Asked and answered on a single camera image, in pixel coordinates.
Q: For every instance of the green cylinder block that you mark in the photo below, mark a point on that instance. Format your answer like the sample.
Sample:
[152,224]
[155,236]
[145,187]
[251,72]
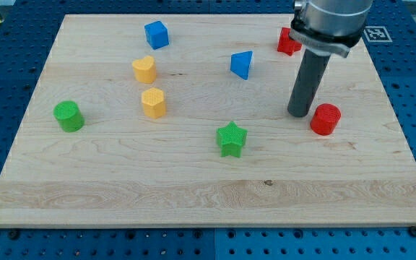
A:
[68,116]

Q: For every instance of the red star block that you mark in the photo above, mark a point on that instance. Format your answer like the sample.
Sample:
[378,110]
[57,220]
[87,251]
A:
[286,44]

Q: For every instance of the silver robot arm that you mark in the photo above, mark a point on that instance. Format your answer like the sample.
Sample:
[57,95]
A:
[329,27]

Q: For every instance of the yellow hexagon block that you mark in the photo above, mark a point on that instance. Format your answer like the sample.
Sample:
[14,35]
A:
[153,102]

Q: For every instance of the white fiducial marker tag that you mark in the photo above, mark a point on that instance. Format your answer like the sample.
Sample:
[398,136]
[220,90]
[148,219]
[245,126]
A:
[377,34]

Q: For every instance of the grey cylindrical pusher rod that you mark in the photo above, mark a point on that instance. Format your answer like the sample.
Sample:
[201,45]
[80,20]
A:
[307,82]

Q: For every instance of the yellow heart block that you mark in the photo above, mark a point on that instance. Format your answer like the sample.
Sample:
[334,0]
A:
[145,69]

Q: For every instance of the blue triangle block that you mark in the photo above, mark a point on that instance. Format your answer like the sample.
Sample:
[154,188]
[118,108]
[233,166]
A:
[240,64]

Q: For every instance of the light wooden board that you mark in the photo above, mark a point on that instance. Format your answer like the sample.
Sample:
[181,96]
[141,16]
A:
[123,169]

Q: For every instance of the green star block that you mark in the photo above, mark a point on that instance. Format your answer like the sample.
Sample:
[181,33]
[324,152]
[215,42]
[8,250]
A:
[231,140]

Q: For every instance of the red cylinder block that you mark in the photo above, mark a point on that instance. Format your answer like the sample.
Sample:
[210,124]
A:
[325,119]

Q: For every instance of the blue cube block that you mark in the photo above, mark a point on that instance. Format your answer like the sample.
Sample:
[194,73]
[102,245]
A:
[156,35]

